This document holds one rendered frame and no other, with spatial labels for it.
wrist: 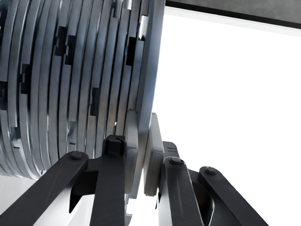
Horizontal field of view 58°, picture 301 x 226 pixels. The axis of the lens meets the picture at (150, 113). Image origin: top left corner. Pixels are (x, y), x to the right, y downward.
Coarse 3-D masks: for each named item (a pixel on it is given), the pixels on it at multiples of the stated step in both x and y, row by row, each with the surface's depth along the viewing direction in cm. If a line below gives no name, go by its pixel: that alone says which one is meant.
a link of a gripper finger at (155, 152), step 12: (156, 120) 20; (156, 132) 17; (156, 144) 16; (156, 156) 15; (144, 168) 18; (156, 168) 15; (144, 180) 16; (156, 180) 15; (144, 192) 16; (156, 192) 16
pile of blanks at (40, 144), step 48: (0, 0) 23; (48, 0) 24; (96, 0) 25; (0, 48) 24; (48, 48) 23; (96, 48) 24; (0, 96) 26; (48, 96) 26; (96, 96) 28; (0, 144) 26; (48, 144) 29; (96, 144) 26
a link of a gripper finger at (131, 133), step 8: (128, 112) 21; (136, 112) 21; (128, 120) 19; (136, 120) 19; (128, 128) 17; (136, 128) 18; (128, 136) 16; (136, 136) 16; (128, 144) 15; (136, 144) 15; (128, 152) 15; (136, 152) 15; (128, 160) 15; (136, 160) 15; (128, 168) 15; (128, 176) 15; (128, 184) 15; (128, 192) 16
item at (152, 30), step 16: (160, 0) 18; (144, 16) 35; (160, 16) 18; (144, 32) 27; (160, 32) 18; (144, 48) 23; (160, 48) 18; (144, 64) 19; (144, 80) 18; (144, 96) 17; (144, 112) 18; (144, 128) 18; (144, 144) 18; (128, 224) 24
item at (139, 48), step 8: (144, 0) 25; (144, 8) 25; (136, 40) 24; (136, 48) 24; (136, 56) 24; (136, 64) 24; (136, 72) 24; (136, 80) 24; (136, 88) 24; (128, 96) 24; (136, 96) 24; (128, 104) 24
